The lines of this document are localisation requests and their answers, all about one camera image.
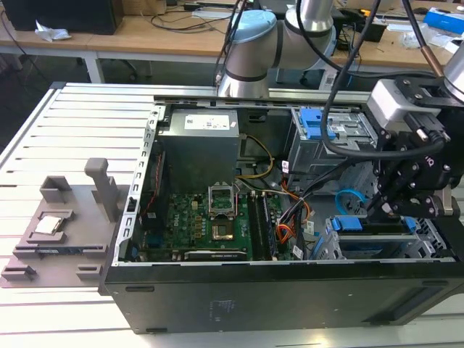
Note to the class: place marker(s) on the blue cardboard box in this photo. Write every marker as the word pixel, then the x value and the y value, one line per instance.
pixel 446 20

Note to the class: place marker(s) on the silver metal disk bay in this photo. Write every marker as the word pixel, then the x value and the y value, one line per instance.
pixel 427 243

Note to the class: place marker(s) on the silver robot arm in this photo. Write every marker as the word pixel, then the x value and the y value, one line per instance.
pixel 253 47

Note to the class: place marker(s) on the black graphics card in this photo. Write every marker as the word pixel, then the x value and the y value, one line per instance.
pixel 217 254

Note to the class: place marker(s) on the grey power supply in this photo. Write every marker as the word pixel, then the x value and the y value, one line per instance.
pixel 199 152

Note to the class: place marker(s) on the gold chipset chip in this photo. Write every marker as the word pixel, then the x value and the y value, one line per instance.
pixel 223 232

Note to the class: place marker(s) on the blue plastic drive latch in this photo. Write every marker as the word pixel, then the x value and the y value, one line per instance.
pixel 311 123

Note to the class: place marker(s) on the crumpled white paper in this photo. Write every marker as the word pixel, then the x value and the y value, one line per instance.
pixel 50 30

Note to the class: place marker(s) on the silver camera box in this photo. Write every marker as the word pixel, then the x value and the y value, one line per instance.
pixel 388 101

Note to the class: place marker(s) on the RAM stick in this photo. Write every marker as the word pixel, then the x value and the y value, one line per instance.
pixel 69 250

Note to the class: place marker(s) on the green motherboard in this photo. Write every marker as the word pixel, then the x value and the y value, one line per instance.
pixel 188 224

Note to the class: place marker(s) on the black PC case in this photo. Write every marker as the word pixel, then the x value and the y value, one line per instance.
pixel 253 293

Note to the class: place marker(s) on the black monitor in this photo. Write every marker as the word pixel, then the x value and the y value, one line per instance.
pixel 61 14

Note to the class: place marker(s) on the silver optical drive cage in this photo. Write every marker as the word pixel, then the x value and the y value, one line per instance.
pixel 308 156

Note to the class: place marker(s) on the small black box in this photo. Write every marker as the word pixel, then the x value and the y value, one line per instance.
pixel 373 29

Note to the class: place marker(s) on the hard disk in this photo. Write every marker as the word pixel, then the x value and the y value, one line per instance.
pixel 348 223

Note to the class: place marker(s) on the silver CPU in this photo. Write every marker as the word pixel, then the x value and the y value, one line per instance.
pixel 50 224

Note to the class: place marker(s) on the grey parts rack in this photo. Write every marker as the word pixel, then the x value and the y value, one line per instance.
pixel 87 224

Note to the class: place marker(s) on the wooden desk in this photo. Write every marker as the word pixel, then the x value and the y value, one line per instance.
pixel 395 54
pixel 145 40

